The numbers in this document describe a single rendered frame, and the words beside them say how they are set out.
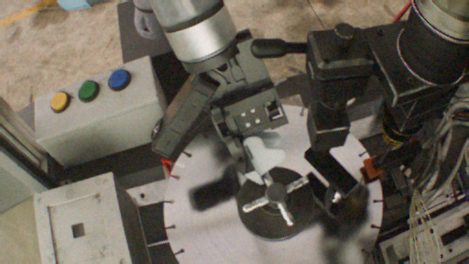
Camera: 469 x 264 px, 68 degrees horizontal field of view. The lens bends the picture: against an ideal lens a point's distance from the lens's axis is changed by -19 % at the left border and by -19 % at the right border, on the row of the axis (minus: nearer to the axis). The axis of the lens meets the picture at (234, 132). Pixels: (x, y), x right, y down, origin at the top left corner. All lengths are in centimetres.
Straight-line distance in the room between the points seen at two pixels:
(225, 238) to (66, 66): 173
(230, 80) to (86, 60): 171
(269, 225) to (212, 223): 8
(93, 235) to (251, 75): 39
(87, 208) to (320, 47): 51
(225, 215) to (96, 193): 24
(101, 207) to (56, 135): 20
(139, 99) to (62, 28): 168
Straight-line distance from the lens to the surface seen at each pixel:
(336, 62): 36
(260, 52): 40
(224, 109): 49
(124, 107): 79
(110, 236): 70
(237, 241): 60
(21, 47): 253
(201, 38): 44
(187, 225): 62
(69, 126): 82
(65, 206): 76
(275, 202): 56
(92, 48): 221
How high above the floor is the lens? 154
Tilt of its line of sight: 63 degrees down
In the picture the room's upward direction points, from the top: 11 degrees counter-clockwise
